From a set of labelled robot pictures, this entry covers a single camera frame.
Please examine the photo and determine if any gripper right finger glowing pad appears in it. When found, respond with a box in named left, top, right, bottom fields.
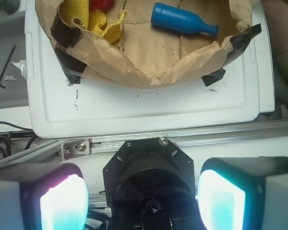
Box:
left=197, top=157, right=288, bottom=230

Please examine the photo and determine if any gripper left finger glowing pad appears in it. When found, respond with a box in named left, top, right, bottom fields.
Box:
left=0, top=163, right=89, bottom=230

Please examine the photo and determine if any white plastic lid tray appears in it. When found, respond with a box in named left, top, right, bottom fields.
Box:
left=24, top=0, right=275, bottom=138

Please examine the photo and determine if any grey plastic container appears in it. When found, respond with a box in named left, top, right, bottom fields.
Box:
left=0, top=0, right=28, bottom=109

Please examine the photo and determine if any white paper scrap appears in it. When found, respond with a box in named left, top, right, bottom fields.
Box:
left=4, top=59, right=27, bottom=81

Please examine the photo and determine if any black hex key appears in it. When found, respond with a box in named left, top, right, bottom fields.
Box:
left=0, top=45, right=16, bottom=89

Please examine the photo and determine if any brown paper bag tray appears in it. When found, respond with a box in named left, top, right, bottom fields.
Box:
left=35, top=0, right=262, bottom=89

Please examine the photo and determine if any yellow cloth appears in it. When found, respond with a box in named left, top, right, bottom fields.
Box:
left=60, top=0, right=128, bottom=44

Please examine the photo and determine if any red crumpled cloth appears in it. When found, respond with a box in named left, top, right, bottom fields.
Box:
left=89, top=0, right=113, bottom=10

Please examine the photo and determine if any metal corner bracket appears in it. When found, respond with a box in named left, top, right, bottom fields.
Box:
left=60, top=139, right=91, bottom=161

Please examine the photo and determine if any black cable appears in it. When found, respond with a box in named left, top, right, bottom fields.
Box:
left=0, top=121, right=39, bottom=163

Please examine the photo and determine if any aluminium extrusion rail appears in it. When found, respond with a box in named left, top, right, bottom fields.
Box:
left=0, top=118, right=288, bottom=172

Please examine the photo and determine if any black octagonal mount plate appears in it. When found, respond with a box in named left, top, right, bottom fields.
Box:
left=103, top=138, right=195, bottom=209

